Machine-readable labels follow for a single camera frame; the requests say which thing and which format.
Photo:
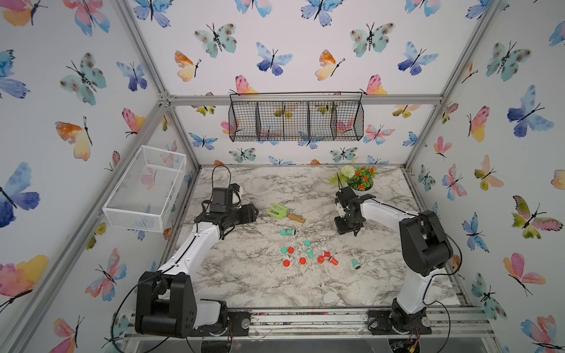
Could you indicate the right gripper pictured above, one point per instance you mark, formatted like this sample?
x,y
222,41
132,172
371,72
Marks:
x,y
340,228

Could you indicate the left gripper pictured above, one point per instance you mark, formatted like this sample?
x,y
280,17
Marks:
x,y
248,214

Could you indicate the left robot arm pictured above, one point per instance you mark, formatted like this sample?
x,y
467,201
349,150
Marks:
x,y
166,304

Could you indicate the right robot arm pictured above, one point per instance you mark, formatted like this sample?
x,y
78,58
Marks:
x,y
425,248

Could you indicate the potted flower plant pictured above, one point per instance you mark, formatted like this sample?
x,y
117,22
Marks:
x,y
358,178

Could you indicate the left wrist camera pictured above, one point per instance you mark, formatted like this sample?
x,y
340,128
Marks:
x,y
225,199

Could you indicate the white mesh wall basket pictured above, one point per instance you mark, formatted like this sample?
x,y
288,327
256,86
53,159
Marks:
x,y
145,194

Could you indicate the black wire wall basket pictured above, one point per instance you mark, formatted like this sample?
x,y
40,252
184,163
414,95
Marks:
x,y
295,117

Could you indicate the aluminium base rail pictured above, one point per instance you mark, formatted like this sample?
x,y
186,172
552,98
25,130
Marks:
x,y
349,322

